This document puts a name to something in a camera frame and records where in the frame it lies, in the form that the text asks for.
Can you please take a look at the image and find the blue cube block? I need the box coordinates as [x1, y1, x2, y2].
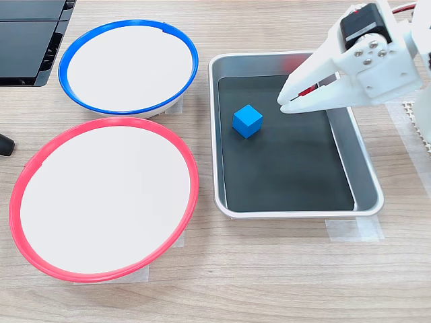
[232, 104, 264, 139]

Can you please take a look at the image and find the silver metal tray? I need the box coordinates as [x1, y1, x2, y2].
[207, 50, 385, 220]

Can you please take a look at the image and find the black tray liner mat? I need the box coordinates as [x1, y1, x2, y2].
[217, 74, 356, 213]

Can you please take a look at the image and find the white mesh mat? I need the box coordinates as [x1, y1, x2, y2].
[402, 100, 431, 152]

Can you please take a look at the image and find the wide clear tape sheet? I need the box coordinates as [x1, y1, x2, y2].
[385, 100, 431, 198]

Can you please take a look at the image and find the white dish blue rim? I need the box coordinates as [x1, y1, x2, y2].
[57, 19, 200, 119]

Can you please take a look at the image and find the white dish red rim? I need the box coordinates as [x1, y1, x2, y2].
[9, 116, 200, 283]

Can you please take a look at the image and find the black plastic panel rack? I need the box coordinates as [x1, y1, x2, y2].
[0, 0, 77, 87]

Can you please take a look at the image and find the black rounded object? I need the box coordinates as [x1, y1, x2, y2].
[0, 133, 16, 157]

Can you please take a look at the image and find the red and black cable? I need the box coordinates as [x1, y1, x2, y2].
[392, 2, 418, 16]

